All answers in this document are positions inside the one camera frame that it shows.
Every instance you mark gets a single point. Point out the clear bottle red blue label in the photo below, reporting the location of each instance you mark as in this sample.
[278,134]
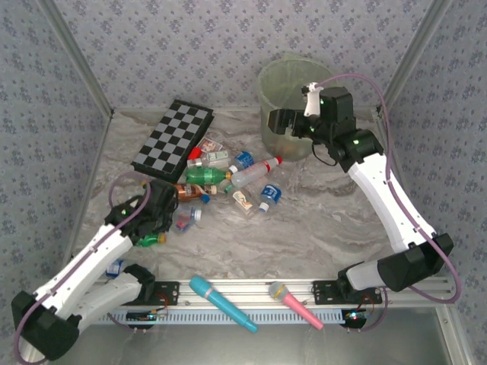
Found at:
[186,222]

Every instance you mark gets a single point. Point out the brown bottle copper label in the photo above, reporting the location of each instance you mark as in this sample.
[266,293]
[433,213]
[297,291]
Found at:
[194,192]

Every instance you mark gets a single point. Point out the green bottle yellow cap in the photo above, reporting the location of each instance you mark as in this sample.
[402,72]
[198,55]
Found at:
[150,240]
[205,176]

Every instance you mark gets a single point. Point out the small clear bottle blue label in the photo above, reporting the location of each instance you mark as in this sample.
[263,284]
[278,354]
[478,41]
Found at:
[244,159]
[270,193]

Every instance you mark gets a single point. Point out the clear bottle red cap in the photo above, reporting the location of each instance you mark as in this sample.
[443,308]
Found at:
[253,173]

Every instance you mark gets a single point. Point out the small green capped bottle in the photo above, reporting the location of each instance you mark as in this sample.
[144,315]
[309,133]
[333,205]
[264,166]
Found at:
[229,187]

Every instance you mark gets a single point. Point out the small bottle orange white label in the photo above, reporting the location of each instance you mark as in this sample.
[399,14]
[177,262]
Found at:
[243,200]

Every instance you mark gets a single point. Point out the crushed clear plastic bottle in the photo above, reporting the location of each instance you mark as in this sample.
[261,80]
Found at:
[115,268]

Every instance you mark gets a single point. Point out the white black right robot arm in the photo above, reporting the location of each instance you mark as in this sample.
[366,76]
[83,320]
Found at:
[395,205]

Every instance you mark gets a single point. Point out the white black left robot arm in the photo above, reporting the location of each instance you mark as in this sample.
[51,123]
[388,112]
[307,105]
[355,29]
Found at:
[76,275]

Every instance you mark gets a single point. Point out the bin with green liner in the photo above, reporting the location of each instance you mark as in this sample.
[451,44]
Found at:
[274,144]

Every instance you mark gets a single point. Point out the small red block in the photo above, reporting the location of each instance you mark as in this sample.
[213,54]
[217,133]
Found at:
[194,153]

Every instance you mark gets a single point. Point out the folded black grey chessboard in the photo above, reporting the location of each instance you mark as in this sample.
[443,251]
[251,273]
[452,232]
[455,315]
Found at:
[175,133]

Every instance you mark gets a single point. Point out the small printed card box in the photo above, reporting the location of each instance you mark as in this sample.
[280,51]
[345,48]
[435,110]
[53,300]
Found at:
[210,146]

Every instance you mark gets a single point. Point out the blue toy microphone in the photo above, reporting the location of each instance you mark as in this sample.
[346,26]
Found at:
[217,300]

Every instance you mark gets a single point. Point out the small circuit board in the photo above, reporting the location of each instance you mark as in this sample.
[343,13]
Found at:
[141,315]
[355,315]

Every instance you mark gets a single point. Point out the grey metal panel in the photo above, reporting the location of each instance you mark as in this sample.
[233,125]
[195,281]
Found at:
[243,348]

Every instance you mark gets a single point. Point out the pink toy microphone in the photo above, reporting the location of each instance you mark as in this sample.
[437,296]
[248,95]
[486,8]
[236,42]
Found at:
[296,306]

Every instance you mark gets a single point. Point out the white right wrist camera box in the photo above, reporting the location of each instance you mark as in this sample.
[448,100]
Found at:
[312,102]

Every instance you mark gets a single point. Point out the aluminium table edge rail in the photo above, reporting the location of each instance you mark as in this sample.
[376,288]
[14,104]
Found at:
[381,119]
[99,152]

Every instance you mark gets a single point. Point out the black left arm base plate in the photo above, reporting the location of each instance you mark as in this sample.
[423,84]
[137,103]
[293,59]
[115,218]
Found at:
[169,292]

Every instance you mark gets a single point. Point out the aluminium frame post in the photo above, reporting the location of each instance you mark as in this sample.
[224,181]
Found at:
[422,38]
[68,38]

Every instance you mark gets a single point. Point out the aluminium mounting rail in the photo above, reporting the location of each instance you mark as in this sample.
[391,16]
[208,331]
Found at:
[243,285]

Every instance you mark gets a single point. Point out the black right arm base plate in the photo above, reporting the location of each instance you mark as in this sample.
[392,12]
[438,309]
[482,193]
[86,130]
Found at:
[323,292]

